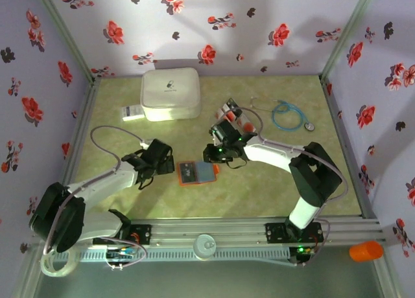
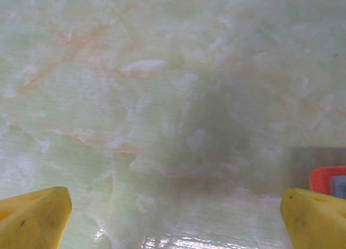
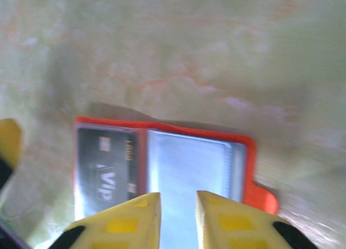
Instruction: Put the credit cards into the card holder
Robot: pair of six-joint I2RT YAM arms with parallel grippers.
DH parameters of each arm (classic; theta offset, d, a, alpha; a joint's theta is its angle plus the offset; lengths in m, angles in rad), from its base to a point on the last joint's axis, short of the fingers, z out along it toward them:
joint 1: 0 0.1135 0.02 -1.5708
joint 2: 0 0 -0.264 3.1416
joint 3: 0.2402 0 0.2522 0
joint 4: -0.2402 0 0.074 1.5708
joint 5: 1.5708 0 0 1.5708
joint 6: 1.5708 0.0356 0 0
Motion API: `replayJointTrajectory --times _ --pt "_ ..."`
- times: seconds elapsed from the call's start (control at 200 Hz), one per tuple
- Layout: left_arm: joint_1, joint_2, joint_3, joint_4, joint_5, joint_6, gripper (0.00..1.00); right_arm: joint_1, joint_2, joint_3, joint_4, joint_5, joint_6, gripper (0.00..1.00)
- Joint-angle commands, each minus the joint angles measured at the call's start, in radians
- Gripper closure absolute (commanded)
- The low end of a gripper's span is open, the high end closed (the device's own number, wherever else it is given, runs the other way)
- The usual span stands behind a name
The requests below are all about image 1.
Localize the orange card holder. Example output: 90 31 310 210
175 160 222 188

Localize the white card with red circle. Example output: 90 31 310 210
238 118 257 134

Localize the small white box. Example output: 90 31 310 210
119 104 145 122

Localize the blue stethoscope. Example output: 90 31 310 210
249 96 316 132

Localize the white zippered medicine pouch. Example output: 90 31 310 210
139 67 202 121

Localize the round white knob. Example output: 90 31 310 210
192 233 218 262

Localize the clear tape roll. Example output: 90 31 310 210
40 247 81 277

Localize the orange pill bottle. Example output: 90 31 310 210
348 240 385 263

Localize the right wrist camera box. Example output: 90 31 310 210
209 122 228 144

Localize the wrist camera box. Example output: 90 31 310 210
209 122 228 144
141 138 174 165

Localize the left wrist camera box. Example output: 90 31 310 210
141 138 174 165

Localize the grey right arm cable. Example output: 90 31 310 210
222 107 349 268

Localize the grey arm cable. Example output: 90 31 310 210
41 126 150 267
222 107 349 268

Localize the grey left arm cable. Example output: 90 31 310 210
41 126 150 267

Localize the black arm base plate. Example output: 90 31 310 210
126 223 154 247
265 222 324 245

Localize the aluminium frame side rail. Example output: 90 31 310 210
319 76 379 220
60 77 102 195

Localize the small circuit board with wires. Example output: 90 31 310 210
296 245 317 258
104 246 139 267

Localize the white slotted cable duct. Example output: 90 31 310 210
77 247 291 263

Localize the aluminium frame post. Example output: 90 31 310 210
320 0 381 80
32 0 100 82

